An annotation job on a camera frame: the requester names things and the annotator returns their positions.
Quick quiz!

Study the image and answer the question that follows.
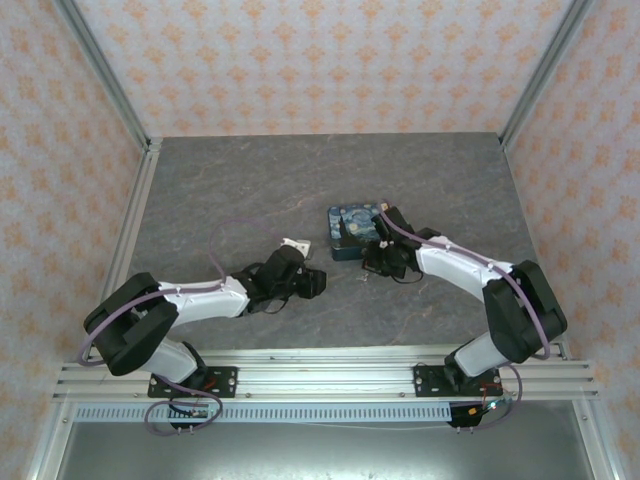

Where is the starry night tin box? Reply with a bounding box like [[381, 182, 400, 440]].
[[327, 201, 396, 263]]

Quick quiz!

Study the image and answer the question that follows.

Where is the aluminium base beam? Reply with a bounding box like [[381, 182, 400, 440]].
[[52, 347, 601, 402]]

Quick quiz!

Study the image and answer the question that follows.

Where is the black electronics board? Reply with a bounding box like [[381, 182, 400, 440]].
[[167, 401, 217, 432], [448, 398, 504, 432]]

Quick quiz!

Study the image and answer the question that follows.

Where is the grey metal sheet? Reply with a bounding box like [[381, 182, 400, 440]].
[[54, 422, 596, 480]]

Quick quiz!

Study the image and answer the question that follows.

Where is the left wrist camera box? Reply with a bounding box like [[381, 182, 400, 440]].
[[278, 238, 312, 261]]

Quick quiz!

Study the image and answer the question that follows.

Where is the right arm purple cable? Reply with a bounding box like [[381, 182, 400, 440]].
[[379, 208, 552, 432]]

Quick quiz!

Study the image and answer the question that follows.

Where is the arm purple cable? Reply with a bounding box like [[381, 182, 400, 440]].
[[379, 208, 552, 432], [78, 219, 286, 437]]

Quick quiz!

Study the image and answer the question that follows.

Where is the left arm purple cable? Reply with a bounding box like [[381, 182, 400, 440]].
[[78, 219, 286, 437]]

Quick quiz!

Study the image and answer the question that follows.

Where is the white slotted cable duct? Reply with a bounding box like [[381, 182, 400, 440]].
[[74, 403, 454, 424]]

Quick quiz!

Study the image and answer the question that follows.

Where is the aluminium side rail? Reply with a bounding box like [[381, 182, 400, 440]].
[[102, 139, 164, 296]]

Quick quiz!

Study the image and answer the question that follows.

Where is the aluminium frame post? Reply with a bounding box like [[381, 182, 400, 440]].
[[52, 0, 162, 151], [498, 0, 596, 151]]

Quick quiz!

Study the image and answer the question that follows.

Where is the aluminium frame leg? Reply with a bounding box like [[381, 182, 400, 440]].
[[572, 399, 620, 480], [27, 399, 76, 480]]

